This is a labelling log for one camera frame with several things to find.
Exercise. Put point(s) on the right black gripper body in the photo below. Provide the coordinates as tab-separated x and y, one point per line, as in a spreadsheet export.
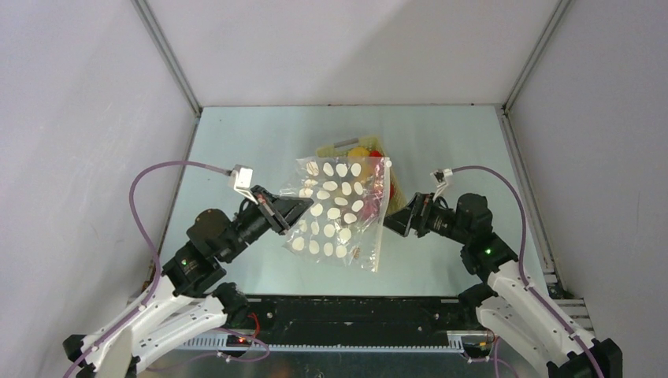
417	214

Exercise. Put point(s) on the small circuit board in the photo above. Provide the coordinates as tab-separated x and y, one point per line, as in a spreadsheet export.
237	341

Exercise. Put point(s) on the yellow plastic basket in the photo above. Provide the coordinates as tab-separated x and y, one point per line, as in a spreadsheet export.
370	165

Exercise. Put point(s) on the clear dotted zip bag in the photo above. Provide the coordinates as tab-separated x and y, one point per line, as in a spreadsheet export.
331	231

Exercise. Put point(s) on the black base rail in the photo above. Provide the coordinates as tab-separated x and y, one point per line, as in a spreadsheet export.
359	320

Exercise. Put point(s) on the red apple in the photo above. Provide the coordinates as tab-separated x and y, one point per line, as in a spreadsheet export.
371	209

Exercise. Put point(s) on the white perforated cable tray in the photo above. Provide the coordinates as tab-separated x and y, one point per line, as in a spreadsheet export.
216	342

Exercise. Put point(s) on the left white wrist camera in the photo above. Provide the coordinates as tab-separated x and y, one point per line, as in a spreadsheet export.
240	179

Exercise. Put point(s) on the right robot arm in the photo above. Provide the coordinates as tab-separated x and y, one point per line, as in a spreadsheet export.
506	301

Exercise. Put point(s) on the yellow lemon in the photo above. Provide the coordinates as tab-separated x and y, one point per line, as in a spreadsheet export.
358	152

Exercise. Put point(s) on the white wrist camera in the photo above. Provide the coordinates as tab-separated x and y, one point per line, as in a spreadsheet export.
240	179
442	179

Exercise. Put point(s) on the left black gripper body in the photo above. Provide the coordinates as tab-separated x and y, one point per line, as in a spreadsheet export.
259	218

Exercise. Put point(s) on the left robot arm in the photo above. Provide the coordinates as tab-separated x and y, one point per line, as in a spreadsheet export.
188	296

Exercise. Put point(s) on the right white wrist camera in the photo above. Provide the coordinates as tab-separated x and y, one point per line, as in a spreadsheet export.
442	179

